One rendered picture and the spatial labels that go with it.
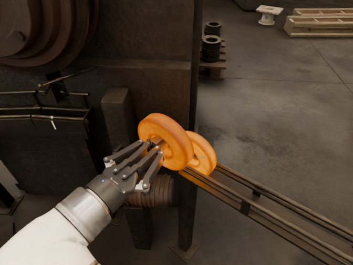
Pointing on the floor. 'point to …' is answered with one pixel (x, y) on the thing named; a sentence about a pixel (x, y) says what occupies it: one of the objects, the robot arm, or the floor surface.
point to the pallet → (212, 52)
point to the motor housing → (137, 207)
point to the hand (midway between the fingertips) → (164, 138)
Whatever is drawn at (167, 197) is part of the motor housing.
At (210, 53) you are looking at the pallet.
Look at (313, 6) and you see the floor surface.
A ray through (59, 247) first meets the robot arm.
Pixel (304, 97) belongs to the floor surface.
